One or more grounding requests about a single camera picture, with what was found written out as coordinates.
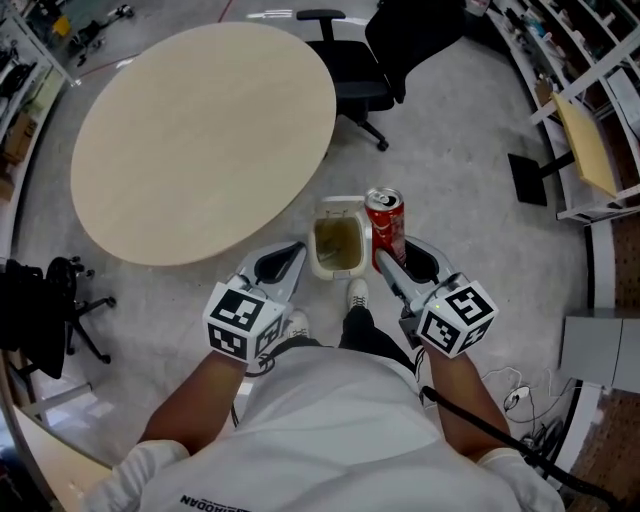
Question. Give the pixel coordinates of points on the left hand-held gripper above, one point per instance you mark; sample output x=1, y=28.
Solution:
x=235, y=312

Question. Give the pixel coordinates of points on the white round floor socket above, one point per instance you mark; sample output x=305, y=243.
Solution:
x=517, y=396

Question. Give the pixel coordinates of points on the black office chair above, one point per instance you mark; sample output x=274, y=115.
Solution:
x=360, y=70
x=30, y=320

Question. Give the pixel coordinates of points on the red soda can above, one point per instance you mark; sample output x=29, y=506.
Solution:
x=385, y=225

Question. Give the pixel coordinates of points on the small beige trash bin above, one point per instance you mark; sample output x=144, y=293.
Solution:
x=337, y=242

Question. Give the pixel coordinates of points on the small wooden side table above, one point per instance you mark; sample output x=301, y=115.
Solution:
x=585, y=140

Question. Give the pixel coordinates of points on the person's right forearm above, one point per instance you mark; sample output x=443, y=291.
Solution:
x=460, y=385

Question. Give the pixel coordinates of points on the white shelf with assorted boxes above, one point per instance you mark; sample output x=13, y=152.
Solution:
x=565, y=30

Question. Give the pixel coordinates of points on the white shelf with robot vacuums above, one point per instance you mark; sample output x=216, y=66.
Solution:
x=20, y=80

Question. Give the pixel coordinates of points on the person's left forearm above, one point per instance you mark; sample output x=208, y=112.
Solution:
x=190, y=405

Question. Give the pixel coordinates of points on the person's white shoe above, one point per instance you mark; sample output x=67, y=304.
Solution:
x=358, y=294
x=298, y=325

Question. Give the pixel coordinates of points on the black wheeled floor device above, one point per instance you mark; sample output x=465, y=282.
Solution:
x=90, y=35

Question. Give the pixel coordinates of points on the person's white shirt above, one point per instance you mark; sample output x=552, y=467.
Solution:
x=325, y=430

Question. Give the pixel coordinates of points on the round wooden table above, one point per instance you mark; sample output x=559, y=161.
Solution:
x=200, y=140

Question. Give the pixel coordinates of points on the person's right white shoe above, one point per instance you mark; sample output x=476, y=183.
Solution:
x=358, y=294

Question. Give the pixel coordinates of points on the small yellow bin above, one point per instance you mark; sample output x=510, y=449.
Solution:
x=61, y=25

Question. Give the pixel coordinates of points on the white handheld vacuum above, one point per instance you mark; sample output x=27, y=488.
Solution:
x=120, y=11

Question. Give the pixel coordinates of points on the brown cardboard box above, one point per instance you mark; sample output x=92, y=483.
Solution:
x=20, y=137

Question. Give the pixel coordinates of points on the person's left white shoe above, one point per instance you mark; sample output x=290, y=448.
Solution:
x=298, y=325

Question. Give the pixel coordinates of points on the grey metal cabinet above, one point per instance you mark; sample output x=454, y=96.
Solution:
x=600, y=350

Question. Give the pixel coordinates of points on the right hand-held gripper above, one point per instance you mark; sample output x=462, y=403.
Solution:
x=460, y=312

